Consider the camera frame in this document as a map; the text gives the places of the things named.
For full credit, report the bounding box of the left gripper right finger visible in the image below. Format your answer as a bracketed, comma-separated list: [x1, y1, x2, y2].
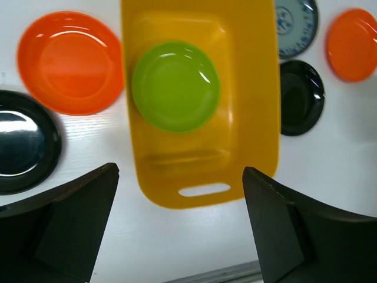
[242, 167, 376, 282]

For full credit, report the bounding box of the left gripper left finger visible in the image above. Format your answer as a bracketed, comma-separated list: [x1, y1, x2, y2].
[1, 163, 119, 282]

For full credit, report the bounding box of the orange plate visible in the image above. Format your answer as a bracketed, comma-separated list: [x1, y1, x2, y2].
[326, 8, 376, 83]
[16, 11, 124, 116]

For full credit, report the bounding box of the green plate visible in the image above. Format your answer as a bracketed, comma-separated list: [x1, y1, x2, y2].
[131, 41, 221, 133]

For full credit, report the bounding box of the yellow plastic bin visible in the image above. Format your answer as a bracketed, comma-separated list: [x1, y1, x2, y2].
[121, 1, 280, 209]

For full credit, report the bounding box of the left black plate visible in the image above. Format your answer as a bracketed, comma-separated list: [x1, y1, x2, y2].
[1, 90, 62, 195]

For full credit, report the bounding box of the black plate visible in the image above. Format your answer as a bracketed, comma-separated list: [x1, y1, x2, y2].
[1, 90, 62, 195]
[280, 60, 325, 136]

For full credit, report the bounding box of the right black plate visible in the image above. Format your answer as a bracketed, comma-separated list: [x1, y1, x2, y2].
[280, 60, 325, 136]

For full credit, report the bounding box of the right blue patterned plate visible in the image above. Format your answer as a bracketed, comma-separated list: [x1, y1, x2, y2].
[275, 0, 319, 59]

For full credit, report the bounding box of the aluminium front rail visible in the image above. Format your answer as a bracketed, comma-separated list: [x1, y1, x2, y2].
[169, 261, 263, 283]

